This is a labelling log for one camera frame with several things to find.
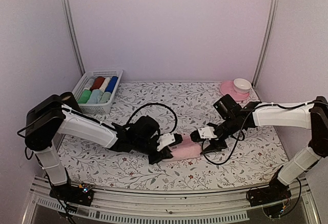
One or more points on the front aluminium rail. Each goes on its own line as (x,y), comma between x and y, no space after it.
(114,205)

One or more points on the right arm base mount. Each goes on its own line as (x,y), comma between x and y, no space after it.
(261,196)

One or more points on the green rolled towel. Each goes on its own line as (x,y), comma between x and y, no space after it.
(84,96)

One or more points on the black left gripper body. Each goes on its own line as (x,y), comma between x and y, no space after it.
(152,159)

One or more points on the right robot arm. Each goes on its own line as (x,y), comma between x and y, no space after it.
(306,121)

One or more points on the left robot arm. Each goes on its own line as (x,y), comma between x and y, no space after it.
(62,115)

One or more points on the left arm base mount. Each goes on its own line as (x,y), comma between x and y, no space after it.
(72,194)

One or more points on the grey rolled towel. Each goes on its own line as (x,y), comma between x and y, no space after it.
(89,84)

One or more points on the white rolled towel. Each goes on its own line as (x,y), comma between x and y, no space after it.
(104,84)

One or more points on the pink towel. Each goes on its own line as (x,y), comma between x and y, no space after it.
(187,149)

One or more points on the light blue rolled towel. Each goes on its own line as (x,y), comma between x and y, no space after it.
(95,97)

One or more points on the white bowl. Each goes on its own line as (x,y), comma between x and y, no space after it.
(241,85)

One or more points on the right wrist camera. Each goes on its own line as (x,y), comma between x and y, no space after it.
(203,134)

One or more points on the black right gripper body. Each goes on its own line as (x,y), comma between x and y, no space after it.
(217,145)

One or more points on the left aluminium frame post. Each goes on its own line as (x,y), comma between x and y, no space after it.
(73,37)

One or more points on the red rolled towel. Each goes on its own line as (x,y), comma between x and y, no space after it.
(97,83)

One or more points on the aluminium frame post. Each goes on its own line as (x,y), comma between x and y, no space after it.
(265,42)
(73,37)

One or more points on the black cylinder cup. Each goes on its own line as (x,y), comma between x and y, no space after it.
(69,100)

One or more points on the pink plate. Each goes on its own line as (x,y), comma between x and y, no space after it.
(227,87)

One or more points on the right aluminium frame post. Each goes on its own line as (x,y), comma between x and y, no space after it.
(265,42)

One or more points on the green towel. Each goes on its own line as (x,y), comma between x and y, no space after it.
(84,96)
(105,97)

